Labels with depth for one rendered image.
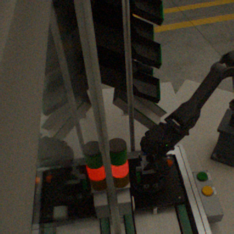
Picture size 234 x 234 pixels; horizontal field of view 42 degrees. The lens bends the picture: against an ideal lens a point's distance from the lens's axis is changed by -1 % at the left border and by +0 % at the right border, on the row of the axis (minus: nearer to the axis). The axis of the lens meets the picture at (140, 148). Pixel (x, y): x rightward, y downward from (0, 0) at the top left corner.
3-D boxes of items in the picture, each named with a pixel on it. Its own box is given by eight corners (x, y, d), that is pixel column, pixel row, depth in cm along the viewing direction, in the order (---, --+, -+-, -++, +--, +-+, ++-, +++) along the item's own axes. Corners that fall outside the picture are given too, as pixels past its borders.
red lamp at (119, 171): (127, 162, 86) (126, 150, 82) (129, 176, 83) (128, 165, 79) (109, 164, 85) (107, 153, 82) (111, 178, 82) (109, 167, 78)
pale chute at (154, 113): (160, 117, 144) (167, 112, 142) (161, 138, 136) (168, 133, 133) (114, 82, 130) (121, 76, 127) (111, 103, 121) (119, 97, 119)
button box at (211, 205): (205, 177, 132) (208, 169, 127) (221, 221, 118) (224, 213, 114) (189, 180, 131) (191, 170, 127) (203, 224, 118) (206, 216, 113)
